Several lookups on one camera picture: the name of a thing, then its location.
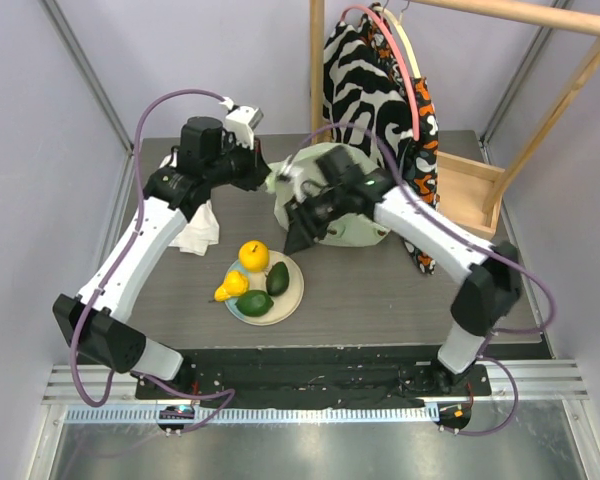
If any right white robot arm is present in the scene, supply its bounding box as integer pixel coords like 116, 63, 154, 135
276, 146, 521, 395

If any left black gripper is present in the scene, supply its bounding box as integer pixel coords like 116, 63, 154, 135
205, 133, 274, 192

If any cream clothes hanger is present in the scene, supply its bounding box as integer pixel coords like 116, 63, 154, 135
382, 9, 422, 78

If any light green plastic bag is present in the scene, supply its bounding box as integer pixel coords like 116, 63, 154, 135
264, 143, 395, 255

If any yellow fake apple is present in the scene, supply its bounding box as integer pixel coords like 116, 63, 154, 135
238, 240, 270, 273

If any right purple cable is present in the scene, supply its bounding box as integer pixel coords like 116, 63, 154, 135
304, 121, 556, 437

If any wooden clothes rack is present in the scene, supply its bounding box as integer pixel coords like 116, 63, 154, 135
307, 0, 600, 240

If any white crumpled cloth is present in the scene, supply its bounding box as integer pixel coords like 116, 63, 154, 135
159, 154, 222, 257

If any green fake avocado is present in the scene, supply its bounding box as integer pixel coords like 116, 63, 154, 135
266, 261, 290, 297

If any orange black patterned garment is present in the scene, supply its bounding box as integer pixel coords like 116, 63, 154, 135
355, 2, 441, 276

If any white slotted cable duct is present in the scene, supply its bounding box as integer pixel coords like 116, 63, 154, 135
64, 403, 439, 426

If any black white zebra garment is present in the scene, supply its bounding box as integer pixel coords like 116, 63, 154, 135
322, 17, 416, 171

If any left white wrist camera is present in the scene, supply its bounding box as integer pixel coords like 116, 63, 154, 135
220, 97, 264, 150

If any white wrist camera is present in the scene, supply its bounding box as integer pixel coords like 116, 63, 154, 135
220, 97, 264, 150
276, 156, 309, 202

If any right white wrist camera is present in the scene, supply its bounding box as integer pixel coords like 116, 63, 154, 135
276, 156, 309, 202

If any pink clothes hanger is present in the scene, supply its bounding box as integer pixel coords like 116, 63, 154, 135
340, 1, 421, 142

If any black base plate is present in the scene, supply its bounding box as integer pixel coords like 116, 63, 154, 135
134, 344, 493, 409

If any green fake lime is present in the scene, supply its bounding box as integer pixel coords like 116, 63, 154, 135
235, 290, 274, 317

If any yellow fake pear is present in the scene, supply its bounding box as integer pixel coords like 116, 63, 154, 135
213, 270, 250, 302

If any purple cable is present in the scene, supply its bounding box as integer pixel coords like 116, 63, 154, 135
68, 88, 237, 434
304, 121, 556, 437

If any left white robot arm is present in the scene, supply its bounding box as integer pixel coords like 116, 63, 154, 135
52, 106, 270, 399

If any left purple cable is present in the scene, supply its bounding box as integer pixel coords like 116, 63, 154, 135
68, 88, 237, 434

